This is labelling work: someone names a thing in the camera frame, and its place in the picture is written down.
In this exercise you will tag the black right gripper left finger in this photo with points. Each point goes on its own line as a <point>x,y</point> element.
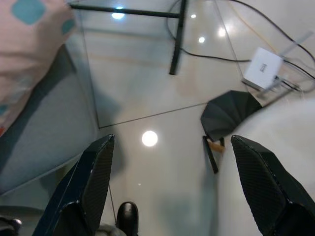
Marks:
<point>81,191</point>

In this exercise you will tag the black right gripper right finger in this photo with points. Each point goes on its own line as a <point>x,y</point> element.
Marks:
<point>270,186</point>

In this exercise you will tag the grey pillow with patterned back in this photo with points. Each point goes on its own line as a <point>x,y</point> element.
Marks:
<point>29,49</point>

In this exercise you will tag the white chair with wooden legs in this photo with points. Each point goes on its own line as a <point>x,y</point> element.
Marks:
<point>290,123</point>

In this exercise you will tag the black robot foot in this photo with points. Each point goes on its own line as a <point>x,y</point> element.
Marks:
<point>128,216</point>

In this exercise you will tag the grey cushioned ottoman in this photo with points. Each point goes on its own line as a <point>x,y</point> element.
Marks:
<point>49,137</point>

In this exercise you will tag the white router with antennas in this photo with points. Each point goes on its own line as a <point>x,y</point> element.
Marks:
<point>263,68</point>

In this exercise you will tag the thin black metal stand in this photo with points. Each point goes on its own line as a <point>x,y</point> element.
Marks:
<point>178,44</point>

